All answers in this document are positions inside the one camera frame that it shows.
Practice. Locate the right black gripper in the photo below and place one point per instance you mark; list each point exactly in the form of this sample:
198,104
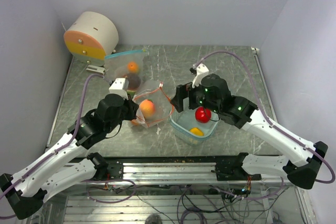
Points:
182,91

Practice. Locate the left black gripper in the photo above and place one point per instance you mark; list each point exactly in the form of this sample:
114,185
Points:
132,106

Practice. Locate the orange toy fruit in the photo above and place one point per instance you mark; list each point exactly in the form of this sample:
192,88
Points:
135,123

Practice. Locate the clear bag orange zipper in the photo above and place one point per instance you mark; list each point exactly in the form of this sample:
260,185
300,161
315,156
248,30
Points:
153,90

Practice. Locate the light blue plastic basket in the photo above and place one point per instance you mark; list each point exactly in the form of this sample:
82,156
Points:
194,126

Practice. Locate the pink toy peach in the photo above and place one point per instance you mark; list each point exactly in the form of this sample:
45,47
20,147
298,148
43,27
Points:
147,108

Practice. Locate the yellow toy lemon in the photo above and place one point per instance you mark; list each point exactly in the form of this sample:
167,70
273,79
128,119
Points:
196,131

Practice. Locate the clear zip top bag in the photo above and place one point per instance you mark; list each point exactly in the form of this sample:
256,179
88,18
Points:
116,64

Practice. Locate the green yellow toy mango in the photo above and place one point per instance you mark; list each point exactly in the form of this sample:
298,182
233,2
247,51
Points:
131,92

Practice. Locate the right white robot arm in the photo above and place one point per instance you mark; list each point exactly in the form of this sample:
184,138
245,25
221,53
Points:
300,160

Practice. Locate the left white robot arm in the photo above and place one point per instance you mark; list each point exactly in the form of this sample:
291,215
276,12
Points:
27,190

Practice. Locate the round cream drawer box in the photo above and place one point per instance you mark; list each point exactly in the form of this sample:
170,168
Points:
91,37

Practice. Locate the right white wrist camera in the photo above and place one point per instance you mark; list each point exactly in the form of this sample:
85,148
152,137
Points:
199,73

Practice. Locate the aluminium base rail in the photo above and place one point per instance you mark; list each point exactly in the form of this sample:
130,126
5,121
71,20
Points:
167,173

